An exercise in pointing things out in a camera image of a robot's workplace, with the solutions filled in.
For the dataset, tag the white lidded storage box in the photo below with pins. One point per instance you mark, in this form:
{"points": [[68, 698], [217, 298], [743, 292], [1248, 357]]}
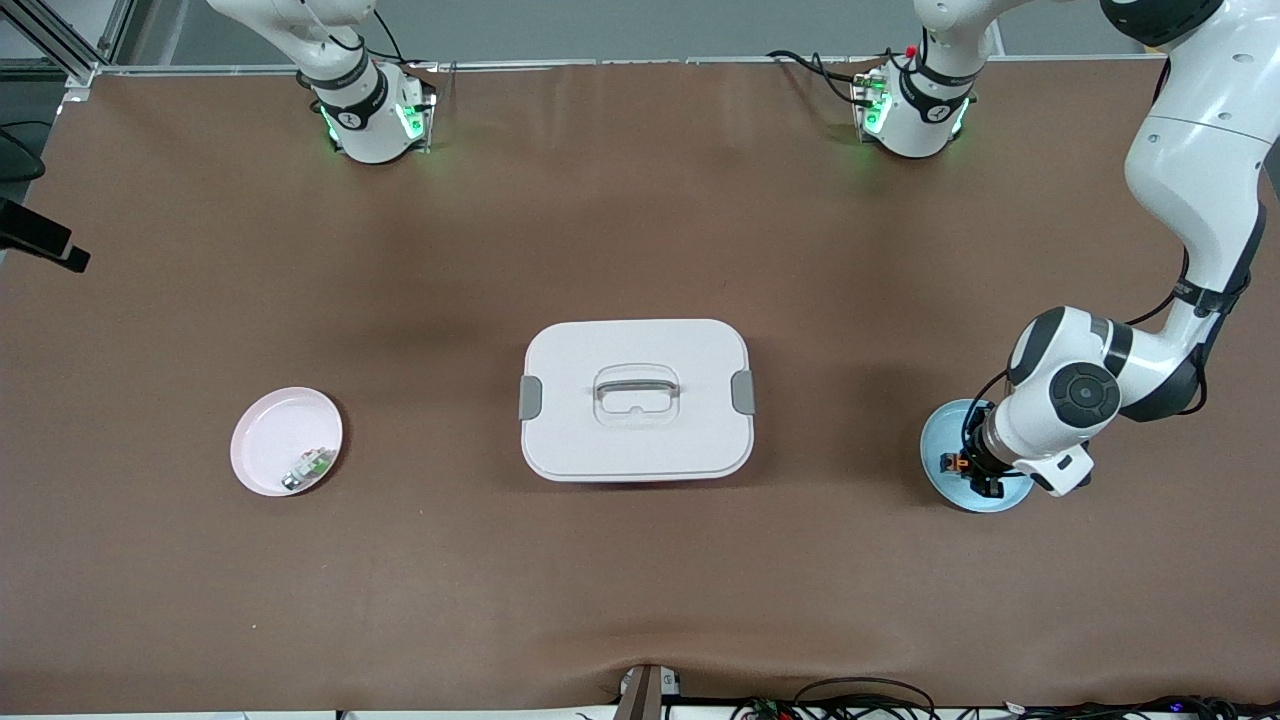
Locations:
{"points": [[600, 440]]}

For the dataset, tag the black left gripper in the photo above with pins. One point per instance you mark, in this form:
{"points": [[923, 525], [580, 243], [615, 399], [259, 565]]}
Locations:
{"points": [[974, 459]]}

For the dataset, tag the pink round plate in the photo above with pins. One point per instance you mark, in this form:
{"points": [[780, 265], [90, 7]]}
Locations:
{"points": [[280, 440]]}

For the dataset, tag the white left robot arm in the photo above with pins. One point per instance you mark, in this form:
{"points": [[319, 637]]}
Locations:
{"points": [[1190, 170]]}

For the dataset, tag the brown table mat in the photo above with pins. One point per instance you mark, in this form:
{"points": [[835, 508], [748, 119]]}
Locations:
{"points": [[640, 230]]}

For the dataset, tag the orange black push switch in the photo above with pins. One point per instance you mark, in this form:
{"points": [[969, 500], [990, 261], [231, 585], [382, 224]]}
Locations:
{"points": [[957, 463]]}

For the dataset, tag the silver table edge rail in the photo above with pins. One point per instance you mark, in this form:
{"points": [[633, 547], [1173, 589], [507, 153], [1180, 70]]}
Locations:
{"points": [[650, 61]]}

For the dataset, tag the aluminium frame profile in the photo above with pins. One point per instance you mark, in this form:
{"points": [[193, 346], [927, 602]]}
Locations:
{"points": [[70, 55]]}

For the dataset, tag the green white switch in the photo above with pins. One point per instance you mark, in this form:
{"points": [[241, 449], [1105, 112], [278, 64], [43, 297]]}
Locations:
{"points": [[310, 466]]}

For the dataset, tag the light blue round plate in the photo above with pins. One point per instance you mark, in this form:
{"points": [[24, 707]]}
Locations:
{"points": [[938, 435]]}

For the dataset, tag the small white connector block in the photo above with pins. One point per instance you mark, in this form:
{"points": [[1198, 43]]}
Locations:
{"points": [[670, 683]]}

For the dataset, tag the brown camera post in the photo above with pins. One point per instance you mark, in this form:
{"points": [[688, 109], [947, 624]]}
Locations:
{"points": [[640, 695]]}

